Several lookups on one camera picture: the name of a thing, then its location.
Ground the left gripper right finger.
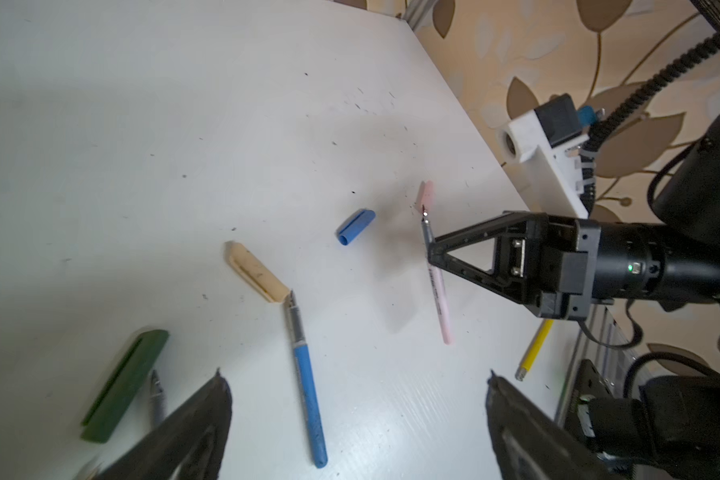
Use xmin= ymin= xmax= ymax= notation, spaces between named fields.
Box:
xmin=485 ymin=373 xmax=617 ymax=480

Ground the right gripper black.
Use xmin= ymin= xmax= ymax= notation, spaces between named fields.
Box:
xmin=427 ymin=211 xmax=602 ymax=320

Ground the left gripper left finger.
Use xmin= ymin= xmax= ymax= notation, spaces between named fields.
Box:
xmin=96 ymin=373 xmax=233 ymax=480

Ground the pink pen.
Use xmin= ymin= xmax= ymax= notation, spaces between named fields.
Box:
xmin=421 ymin=205 xmax=453 ymax=345

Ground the pink pen cap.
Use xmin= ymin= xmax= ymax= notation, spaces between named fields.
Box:
xmin=415 ymin=181 xmax=434 ymax=215

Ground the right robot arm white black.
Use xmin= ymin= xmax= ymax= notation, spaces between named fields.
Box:
xmin=422 ymin=28 xmax=720 ymax=479

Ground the green pen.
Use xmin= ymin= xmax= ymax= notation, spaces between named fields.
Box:
xmin=149 ymin=370 xmax=166 ymax=430

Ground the green pen cap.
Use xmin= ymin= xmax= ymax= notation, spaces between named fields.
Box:
xmin=80 ymin=329 xmax=170 ymax=444

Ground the blue pen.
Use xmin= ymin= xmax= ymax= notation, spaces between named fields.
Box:
xmin=286 ymin=291 xmax=328 ymax=469

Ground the beige pen cap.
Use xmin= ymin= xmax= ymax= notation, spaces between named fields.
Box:
xmin=225 ymin=241 xmax=291 ymax=304

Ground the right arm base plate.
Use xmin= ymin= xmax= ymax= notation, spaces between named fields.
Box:
xmin=558 ymin=359 xmax=613 ymax=444

